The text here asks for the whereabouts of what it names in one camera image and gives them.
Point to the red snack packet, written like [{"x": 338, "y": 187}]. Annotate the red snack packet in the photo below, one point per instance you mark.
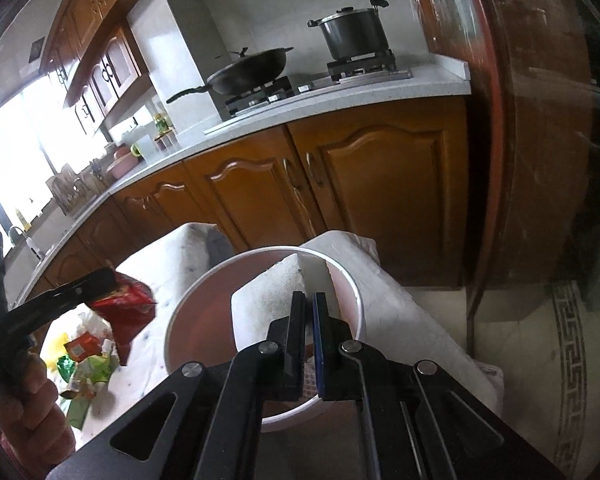
[{"x": 127, "y": 310}]

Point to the kitchen window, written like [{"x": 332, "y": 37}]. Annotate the kitchen window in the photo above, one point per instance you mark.
[{"x": 25, "y": 150}]

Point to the green cup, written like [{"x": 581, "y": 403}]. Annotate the green cup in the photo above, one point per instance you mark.
[{"x": 136, "y": 150}]

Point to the wooden glass door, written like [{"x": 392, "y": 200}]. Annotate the wooden glass door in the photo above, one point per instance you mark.
[{"x": 530, "y": 135}]

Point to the white paper tissue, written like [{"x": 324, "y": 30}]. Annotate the white paper tissue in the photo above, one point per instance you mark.
[{"x": 265, "y": 300}]

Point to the wooden base cabinet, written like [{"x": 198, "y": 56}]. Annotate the wooden base cabinet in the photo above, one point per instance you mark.
[{"x": 380, "y": 180}]

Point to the wooden knife block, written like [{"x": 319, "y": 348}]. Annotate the wooden knife block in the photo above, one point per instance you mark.
[{"x": 75, "y": 190}]

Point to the grey stock pot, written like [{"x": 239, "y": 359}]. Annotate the grey stock pot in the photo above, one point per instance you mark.
[{"x": 355, "y": 32}]

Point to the black wok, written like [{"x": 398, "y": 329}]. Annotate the black wok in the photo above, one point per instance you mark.
[{"x": 250, "y": 72}]

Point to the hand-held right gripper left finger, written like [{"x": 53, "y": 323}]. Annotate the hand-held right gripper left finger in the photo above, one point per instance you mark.
[{"x": 298, "y": 322}]

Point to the orange label snack packet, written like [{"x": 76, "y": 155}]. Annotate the orange label snack packet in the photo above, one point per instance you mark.
[{"x": 82, "y": 346}]

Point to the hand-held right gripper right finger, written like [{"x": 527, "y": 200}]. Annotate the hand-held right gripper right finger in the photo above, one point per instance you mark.
[{"x": 321, "y": 322}]

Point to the gas stove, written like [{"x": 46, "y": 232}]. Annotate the gas stove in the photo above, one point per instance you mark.
[{"x": 340, "y": 77}]

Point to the yellow bottle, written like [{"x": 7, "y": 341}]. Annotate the yellow bottle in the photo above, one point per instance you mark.
[{"x": 21, "y": 220}]

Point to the steel sink faucet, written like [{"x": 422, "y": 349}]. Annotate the steel sink faucet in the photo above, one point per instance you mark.
[{"x": 22, "y": 240}]

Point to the white printed tablecloth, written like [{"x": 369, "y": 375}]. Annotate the white printed tablecloth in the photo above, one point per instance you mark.
[{"x": 410, "y": 310}]

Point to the wooden wall cabinet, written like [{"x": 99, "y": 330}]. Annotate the wooden wall cabinet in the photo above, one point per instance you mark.
[{"x": 115, "y": 60}]

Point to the person's left hand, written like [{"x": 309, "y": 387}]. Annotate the person's left hand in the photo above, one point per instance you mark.
[{"x": 30, "y": 425}]

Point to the pink lidded pot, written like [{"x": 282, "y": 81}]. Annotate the pink lidded pot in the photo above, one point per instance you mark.
[{"x": 122, "y": 165}]

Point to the light green snack packet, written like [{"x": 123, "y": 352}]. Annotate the light green snack packet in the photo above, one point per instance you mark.
[{"x": 90, "y": 370}]

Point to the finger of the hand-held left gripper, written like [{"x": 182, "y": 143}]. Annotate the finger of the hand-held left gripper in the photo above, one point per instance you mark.
[{"x": 75, "y": 295}]

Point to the green cap bottle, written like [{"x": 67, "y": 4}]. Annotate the green cap bottle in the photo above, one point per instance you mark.
[{"x": 160, "y": 122}]

